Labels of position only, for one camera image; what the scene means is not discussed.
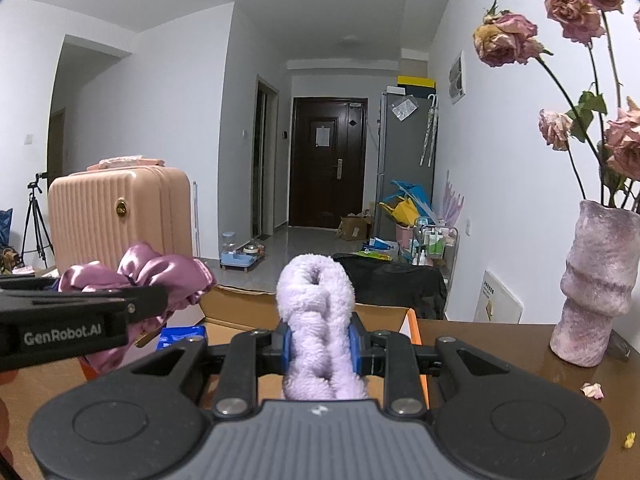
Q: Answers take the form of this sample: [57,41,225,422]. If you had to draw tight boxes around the white mop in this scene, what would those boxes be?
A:
[192,180,202,258]

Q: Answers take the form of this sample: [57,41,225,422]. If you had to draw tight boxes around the blue plastic rack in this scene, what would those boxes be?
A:
[391,179,433,211]

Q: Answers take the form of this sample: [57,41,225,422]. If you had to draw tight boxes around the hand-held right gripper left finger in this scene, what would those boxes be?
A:
[117,322,295,418]

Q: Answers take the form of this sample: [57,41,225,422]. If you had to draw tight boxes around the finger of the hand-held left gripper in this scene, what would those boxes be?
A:
[0,276,60,291]
[0,285,169,328]

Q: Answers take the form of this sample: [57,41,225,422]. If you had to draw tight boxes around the pink ribbed suitcase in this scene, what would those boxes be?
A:
[47,166,193,273]

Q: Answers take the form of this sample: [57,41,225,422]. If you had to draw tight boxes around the grey refrigerator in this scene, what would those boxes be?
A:
[375,87,438,241]

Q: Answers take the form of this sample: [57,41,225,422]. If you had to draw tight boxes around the purple wing decoration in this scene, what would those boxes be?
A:
[442,170,466,226]

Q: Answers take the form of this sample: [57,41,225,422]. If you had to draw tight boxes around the blue cushion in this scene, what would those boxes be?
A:
[0,208,13,256]

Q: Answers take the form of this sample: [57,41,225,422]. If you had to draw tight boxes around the pink textured vase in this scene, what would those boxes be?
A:
[550,200,633,367]

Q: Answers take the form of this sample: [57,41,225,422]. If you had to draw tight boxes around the white wall panel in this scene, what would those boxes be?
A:
[448,51,467,105]

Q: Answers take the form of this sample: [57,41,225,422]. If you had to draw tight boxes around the black tripod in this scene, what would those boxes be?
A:
[20,172,55,268]

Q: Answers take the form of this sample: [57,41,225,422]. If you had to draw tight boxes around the lavender fluffy headband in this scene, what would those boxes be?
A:
[276,254,368,402]

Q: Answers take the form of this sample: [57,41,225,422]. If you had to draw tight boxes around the small blue tissue pack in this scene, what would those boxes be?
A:
[159,326,208,351]

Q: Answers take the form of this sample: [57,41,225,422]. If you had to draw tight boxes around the black cloth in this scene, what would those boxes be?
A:
[332,252,448,321]

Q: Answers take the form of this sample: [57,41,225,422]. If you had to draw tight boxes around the pink cloth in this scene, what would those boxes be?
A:
[86,156,166,171]

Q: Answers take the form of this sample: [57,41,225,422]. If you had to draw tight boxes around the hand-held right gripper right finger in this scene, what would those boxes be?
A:
[348,312,530,418]

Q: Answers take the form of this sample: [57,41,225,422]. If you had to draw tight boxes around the brown floor carton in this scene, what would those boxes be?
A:
[336,214,373,242]

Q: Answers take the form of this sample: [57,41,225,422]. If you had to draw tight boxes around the dark brown entrance door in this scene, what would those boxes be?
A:
[287,96,368,231]

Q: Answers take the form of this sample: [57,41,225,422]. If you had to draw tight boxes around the small brown toy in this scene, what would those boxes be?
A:
[0,247,25,275]

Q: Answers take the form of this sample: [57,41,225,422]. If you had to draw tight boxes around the white wire trolley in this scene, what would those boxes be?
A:
[412,222,460,286]

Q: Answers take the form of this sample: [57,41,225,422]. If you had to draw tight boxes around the blue pet feeder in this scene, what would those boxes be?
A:
[220,231,266,272]

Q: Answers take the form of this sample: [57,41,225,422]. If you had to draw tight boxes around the yellow bag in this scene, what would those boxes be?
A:
[379,199,421,227]

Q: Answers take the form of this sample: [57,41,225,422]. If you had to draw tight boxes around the orange cardboard box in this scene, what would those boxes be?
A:
[82,284,431,411]

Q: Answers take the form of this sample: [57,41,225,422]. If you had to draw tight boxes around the clear plastic bag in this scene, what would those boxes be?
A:
[391,96,418,121]

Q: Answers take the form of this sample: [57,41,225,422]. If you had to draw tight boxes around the pink satin scrunchie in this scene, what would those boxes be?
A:
[59,241,217,375]

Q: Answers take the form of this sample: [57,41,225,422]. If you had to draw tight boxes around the brown door frame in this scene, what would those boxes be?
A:
[251,75,280,241]

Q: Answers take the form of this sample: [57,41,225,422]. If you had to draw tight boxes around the white folded umbrella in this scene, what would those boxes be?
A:
[428,94,440,167]
[420,95,433,166]

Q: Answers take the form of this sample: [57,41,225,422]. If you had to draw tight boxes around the white board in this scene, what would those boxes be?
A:
[472,269,524,324]

